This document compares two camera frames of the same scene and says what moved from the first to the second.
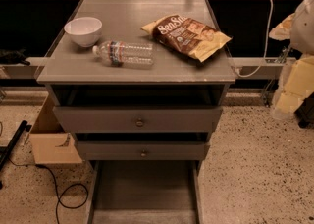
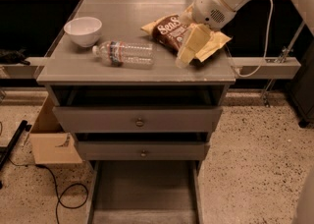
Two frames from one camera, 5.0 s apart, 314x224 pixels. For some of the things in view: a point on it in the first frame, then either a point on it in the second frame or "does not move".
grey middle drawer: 144,150 does not move
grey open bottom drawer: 145,192 does not move
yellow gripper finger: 283,30 -> 210,7
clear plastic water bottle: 125,53 does not move
